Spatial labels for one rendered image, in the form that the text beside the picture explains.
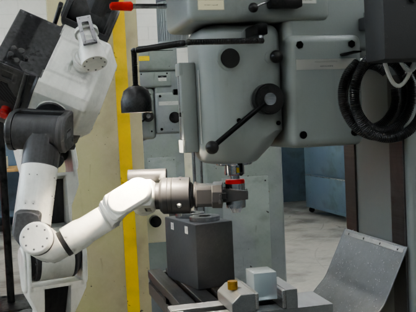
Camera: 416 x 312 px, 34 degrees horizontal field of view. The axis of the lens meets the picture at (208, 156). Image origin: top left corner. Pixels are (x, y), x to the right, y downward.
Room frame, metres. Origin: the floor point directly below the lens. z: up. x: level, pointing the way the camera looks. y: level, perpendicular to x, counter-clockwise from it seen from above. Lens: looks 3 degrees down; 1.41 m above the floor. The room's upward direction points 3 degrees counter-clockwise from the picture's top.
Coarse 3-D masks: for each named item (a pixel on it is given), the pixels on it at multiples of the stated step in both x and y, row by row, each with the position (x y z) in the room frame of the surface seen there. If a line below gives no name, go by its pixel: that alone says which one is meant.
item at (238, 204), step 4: (228, 184) 1.64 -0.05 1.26; (232, 184) 1.63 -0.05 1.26; (236, 184) 1.63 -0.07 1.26; (240, 184) 1.63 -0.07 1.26; (244, 184) 1.64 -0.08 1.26; (228, 188) 1.64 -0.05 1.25; (232, 188) 1.63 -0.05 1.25; (236, 188) 1.63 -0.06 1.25; (240, 188) 1.63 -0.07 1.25; (244, 188) 1.64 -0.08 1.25; (244, 200) 1.64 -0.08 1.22; (228, 204) 1.64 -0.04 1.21; (232, 204) 1.63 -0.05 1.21; (236, 204) 1.63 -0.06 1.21; (240, 204) 1.63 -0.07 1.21; (244, 204) 1.64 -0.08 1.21; (228, 208) 1.64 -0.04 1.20; (232, 208) 1.63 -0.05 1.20; (236, 208) 1.63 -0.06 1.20
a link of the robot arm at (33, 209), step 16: (32, 176) 1.64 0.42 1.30; (48, 176) 1.66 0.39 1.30; (32, 192) 1.63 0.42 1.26; (48, 192) 1.65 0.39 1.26; (16, 208) 1.63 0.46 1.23; (32, 208) 1.62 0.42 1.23; (48, 208) 1.64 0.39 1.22; (16, 224) 1.60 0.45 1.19; (32, 224) 1.58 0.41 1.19; (48, 224) 1.64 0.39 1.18; (16, 240) 1.58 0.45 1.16; (32, 240) 1.57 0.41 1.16; (48, 240) 1.57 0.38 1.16
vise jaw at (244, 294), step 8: (224, 288) 1.52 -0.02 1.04; (240, 288) 1.48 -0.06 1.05; (248, 288) 1.47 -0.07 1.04; (224, 296) 1.48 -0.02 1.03; (232, 296) 1.45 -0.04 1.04; (240, 296) 1.43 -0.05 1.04; (248, 296) 1.43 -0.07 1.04; (256, 296) 1.43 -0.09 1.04; (224, 304) 1.48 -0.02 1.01; (232, 304) 1.42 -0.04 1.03; (240, 304) 1.43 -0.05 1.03; (248, 304) 1.43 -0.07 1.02; (256, 304) 1.43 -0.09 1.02
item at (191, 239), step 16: (176, 224) 2.03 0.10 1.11; (192, 224) 1.94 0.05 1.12; (208, 224) 1.94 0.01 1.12; (224, 224) 1.96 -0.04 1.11; (176, 240) 2.04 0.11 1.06; (192, 240) 1.94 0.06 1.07; (208, 240) 1.94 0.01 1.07; (224, 240) 1.96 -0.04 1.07; (176, 256) 2.04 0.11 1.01; (192, 256) 1.94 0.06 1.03; (208, 256) 1.93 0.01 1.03; (224, 256) 1.96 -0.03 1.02; (176, 272) 2.05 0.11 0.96; (192, 272) 1.95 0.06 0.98; (208, 272) 1.93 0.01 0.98; (224, 272) 1.96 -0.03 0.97
